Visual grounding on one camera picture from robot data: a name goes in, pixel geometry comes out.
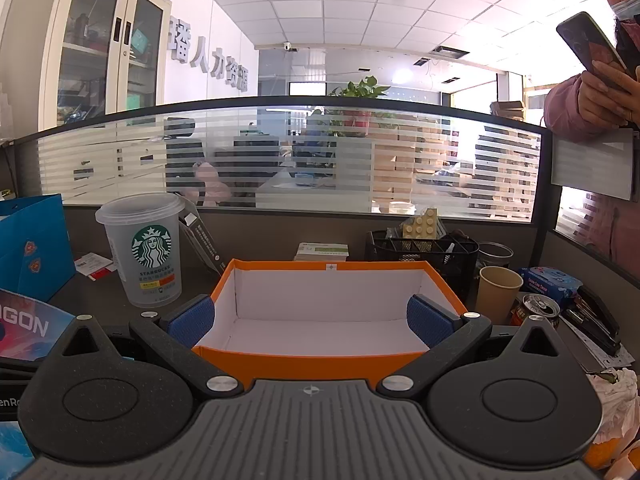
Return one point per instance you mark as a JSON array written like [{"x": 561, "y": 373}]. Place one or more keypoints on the flat white green box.
[{"x": 320, "y": 251}]

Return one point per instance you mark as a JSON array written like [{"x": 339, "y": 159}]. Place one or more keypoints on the black booklet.
[{"x": 205, "y": 247}]

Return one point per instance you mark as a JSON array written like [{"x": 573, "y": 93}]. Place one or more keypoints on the beige glass door cabinet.
[{"x": 50, "y": 35}]

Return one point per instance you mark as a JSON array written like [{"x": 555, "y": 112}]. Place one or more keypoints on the crumpled white tissue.
[{"x": 617, "y": 400}]

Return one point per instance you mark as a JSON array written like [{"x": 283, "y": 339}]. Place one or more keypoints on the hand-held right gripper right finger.
[{"x": 430, "y": 321}]

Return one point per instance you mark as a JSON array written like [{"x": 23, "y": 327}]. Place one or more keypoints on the blue printed desk mat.
[{"x": 30, "y": 325}]

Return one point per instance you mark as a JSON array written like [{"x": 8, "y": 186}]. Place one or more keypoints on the white perforated strip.
[{"x": 607, "y": 360}]

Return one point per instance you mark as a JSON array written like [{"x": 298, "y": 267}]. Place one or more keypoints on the black mesh desk organizer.
[{"x": 430, "y": 260}]

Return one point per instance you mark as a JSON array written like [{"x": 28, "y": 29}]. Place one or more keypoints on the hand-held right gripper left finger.
[{"x": 190, "y": 321}]

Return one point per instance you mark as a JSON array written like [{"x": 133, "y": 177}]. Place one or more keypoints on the stack of cardboard boxes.
[{"x": 395, "y": 170}]

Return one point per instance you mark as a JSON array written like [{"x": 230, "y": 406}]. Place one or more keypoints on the brown paper cup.
[{"x": 497, "y": 295}]

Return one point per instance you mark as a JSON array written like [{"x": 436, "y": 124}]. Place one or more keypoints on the potted green plant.
[{"x": 360, "y": 91}]

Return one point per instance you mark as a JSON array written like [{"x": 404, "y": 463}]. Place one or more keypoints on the blue paper bag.
[{"x": 35, "y": 240}]

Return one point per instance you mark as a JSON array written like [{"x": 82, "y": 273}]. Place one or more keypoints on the ceiling security camera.
[{"x": 288, "y": 46}]

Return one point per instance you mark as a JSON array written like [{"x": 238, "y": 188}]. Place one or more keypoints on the drink can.
[{"x": 537, "y": 307}]

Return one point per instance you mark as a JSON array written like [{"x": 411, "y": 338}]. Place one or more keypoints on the beige building block plate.
[{"x": 422, "y": 227}]

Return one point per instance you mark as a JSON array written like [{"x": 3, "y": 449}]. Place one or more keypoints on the grey wall lettering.
[{"x": 182, "y": 40}]

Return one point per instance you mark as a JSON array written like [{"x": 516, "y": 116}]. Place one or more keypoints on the red white card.
[{"x": 92, "y": 265}]

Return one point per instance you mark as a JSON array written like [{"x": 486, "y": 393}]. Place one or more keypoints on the orange fruit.
[{"x": 602, "y": 455}]

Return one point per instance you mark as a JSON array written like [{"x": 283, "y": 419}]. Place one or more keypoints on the blue tissue packet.
[{"x": 550, "y": 280}]

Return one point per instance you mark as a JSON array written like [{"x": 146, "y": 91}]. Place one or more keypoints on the white sign panel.
[{"x": 592, "y": 165}]

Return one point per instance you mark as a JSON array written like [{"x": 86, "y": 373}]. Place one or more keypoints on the clear plastic cup green logo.
[{"x": 145, "y": 255}]

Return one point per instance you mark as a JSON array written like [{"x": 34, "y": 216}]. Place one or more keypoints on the orange cardboard box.
[{"x": 320, "y": 362}]

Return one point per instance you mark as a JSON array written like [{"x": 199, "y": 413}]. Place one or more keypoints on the black stapler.
[{"x": 595, "y": 322}]

